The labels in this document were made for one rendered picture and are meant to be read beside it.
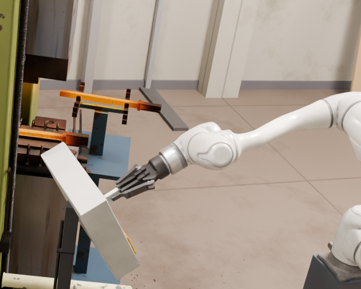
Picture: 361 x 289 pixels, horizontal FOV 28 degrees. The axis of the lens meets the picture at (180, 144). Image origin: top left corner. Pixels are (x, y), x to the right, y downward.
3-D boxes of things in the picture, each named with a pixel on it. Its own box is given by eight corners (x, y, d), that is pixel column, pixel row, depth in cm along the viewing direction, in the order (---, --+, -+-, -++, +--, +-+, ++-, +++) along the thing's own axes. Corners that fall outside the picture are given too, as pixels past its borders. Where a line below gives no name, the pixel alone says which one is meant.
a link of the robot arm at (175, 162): (176, 158, 237) (161, 167, 236) (168, 137, 231) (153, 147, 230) (189, 171, 230) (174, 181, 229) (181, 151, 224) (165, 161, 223)
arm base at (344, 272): (346, 245, 305) (350, 234, 302) (377, 277, 287) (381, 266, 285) (310, 249, 297) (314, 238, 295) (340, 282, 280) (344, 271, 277)
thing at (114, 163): (130, 141, 346) (130, 137, 345) (126, 182, 310) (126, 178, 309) (68, 132, 343) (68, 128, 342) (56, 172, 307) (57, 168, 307)
